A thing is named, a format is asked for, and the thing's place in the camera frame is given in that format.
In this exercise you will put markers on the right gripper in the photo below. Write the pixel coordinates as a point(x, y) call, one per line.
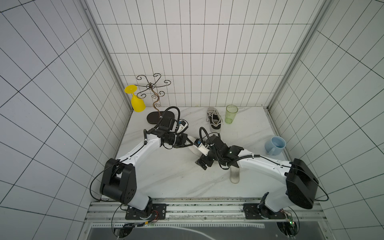
point(202, 160)

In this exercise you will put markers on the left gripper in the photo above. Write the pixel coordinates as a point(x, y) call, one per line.
point(183, 138)

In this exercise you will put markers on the white insole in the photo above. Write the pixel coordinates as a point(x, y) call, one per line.
point(234, 175)
point(191, 140)

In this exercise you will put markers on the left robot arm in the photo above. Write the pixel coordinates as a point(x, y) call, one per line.
point(119, 180)

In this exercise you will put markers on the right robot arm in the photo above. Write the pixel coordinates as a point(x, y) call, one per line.
point(299, 184)

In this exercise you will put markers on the black metal cup rack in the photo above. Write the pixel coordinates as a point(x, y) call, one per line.
point(154, 89)

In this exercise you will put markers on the right black white sneaker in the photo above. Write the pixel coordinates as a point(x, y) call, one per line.
point(214, 119)

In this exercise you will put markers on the yellow plastic wine glass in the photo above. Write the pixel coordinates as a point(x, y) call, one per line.
point(137, 103)

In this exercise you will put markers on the green transparent cup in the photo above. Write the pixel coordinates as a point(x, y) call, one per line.
point(231, 112)

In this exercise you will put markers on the blue mug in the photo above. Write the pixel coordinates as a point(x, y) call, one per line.
point(275, 146)

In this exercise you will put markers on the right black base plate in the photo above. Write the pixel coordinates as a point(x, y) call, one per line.
point(254, 212)

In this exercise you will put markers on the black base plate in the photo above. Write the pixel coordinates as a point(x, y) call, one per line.
point(150, 213)
point(254, 212)

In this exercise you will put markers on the aluminium mounting rail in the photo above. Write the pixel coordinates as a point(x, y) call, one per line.
point(193, 210)

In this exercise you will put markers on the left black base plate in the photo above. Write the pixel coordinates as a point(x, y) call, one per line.
point(150, 213)

